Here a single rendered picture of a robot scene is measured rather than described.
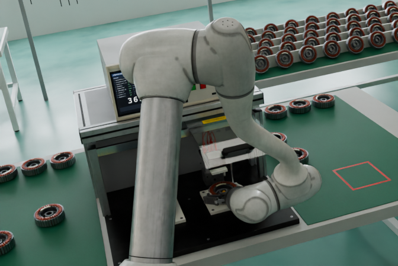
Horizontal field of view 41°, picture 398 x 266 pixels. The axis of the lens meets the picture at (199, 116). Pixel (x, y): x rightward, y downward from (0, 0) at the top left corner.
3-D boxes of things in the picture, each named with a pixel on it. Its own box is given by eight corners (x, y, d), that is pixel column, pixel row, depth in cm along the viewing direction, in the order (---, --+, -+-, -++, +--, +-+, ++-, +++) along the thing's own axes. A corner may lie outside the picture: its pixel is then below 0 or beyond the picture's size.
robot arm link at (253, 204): (233, 223, 168) (270, 208, 171) (247, 233, 153) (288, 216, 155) (222, 192, 168) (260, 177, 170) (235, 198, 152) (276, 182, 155)
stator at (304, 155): (309, 167, 213) (308, 159, 212) (281, 168, 215) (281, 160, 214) (308, 153, 223) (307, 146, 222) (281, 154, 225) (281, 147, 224)
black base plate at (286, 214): (299, 223, 181) (299, 218, 180) (115, 273, 169) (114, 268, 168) (252, 162, 223) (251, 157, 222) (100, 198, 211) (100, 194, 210)
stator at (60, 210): (70, 218, 200) (68, 210, 199) (42, 231, 195) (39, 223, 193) (58, 207, 209) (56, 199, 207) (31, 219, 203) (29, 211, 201)
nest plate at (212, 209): (250, 205, 191) (250, 202, 190) (211, 215, 188) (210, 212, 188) (237, 184, 204) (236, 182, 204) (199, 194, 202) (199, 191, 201)
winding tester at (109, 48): (233, 96, 195) (227, 42, 187) (116, 121, 187) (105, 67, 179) (204, 66, 230) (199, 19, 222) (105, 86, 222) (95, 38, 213)
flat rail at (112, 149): (258, 119, 198) (257, 112, 197) (93, 157, 186) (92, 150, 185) (257, 118, 199) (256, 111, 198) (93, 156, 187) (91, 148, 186)
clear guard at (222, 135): (275, 153, 176) (273, 137, 173) (205, 169, 171) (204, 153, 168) (242, 116, 205) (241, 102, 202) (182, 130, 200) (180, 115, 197)
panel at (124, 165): (253, 157, 222) (247, 91, 210) (97, 194, 210) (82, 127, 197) (252, 156, 223) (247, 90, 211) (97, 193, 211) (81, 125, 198)
